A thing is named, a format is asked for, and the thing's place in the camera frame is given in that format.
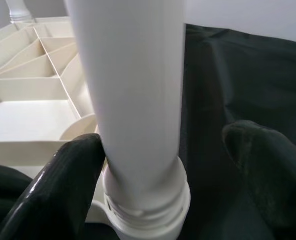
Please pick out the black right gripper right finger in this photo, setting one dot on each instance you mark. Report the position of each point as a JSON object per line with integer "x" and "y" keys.
{"x": 275, "y": 175}

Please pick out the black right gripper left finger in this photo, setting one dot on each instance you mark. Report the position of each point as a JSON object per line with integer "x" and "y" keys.
{"x": 62, "y": 187}

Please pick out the white plastic children table top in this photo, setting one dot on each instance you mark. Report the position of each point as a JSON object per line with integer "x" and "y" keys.
{"x": 25, "y": 120}

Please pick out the white tapered plastic table leg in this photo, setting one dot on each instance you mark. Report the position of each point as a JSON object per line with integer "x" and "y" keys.
{"x": 18, "y": 10}
{"x": 132, "y": 75}

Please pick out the black table cloth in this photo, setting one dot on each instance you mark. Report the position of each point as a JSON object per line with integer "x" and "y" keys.
{"x": 250, "y": 75}

